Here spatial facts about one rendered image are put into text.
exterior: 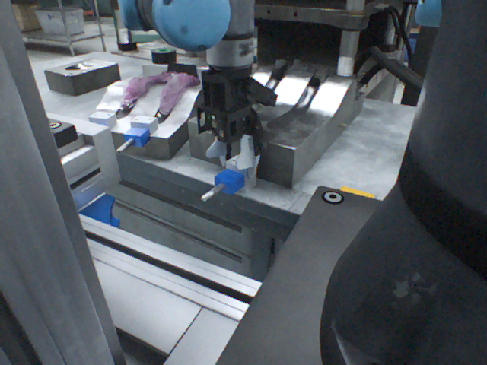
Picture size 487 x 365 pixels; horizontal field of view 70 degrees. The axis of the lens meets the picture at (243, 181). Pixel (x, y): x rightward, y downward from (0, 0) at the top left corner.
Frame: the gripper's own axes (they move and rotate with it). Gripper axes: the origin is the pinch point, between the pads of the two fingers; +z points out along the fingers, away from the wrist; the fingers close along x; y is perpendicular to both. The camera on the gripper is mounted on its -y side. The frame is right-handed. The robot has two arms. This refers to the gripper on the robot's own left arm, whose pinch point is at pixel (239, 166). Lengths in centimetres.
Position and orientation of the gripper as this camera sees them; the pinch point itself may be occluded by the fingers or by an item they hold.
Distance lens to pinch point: 68.7
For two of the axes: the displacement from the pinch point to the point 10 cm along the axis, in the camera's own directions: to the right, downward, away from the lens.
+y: -6.1, 4.3, -6.7
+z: 0.0, 8.4, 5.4
